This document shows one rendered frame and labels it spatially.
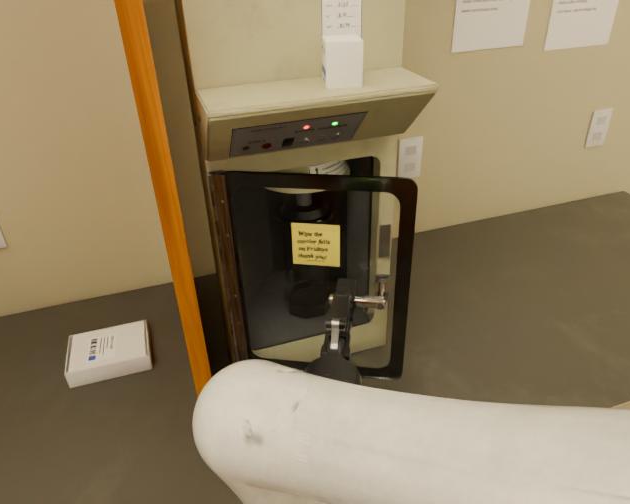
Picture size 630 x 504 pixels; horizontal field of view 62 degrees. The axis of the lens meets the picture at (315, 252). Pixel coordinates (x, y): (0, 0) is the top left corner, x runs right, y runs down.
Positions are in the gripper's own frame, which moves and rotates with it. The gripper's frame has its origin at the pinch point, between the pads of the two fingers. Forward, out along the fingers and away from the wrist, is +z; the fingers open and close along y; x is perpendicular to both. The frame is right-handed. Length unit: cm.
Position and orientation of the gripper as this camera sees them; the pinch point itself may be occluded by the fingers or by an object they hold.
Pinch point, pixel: (345, 299)
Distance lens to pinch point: 82.3
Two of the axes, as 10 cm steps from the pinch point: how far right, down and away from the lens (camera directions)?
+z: 1.4, -5.3, 8.4
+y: -0.3, -8.5, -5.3
